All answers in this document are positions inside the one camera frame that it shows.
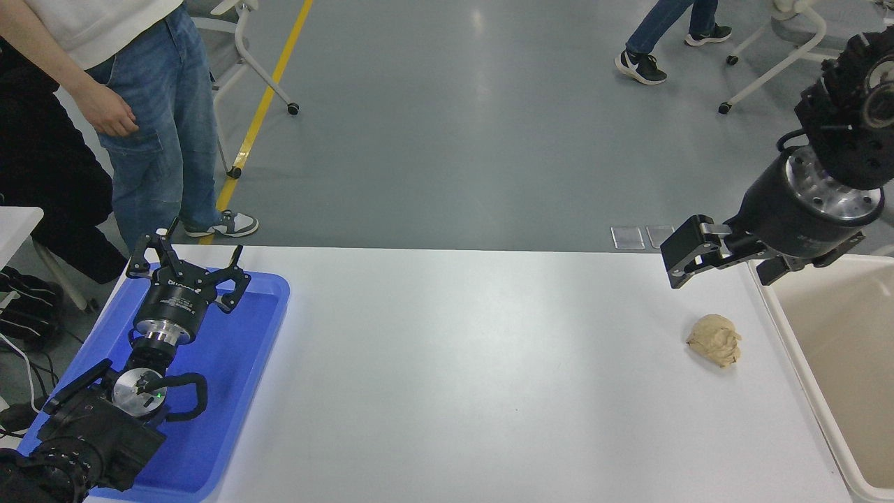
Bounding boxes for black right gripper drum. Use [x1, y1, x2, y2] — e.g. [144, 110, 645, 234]
[728, 155, 884, 266]

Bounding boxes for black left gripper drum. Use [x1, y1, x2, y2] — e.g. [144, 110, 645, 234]
[137, 265, 219, 329]

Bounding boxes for tan paper ball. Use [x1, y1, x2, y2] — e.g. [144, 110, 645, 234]
[686, 314, 742, 368]

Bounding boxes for person's right hand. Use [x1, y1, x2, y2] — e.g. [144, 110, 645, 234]
[78, 87, 139, 138]

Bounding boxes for large pale bin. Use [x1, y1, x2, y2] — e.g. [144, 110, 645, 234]
[747, 253, 894, 503]

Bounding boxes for blue plastic tray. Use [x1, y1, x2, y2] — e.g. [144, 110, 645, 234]
[15, 264, 291, 502]

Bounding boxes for white chair leg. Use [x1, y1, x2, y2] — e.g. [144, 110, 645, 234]
[31, 239, 98, 313]

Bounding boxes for person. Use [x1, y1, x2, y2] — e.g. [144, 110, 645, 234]
[0, 38, 130, 284]
[615, 0, 733, 86]
[0, 0, 259, 251]

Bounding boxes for grey white-framed wheeled chair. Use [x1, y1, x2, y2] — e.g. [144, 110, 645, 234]
[189, 0, 301, 180]
[718, 0, 894, 116]

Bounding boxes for small white table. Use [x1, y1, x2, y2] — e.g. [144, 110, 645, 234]
[0, 207, 44, 270]

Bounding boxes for white cable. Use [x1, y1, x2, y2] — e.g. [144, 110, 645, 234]
[0, 332, 44, 414]

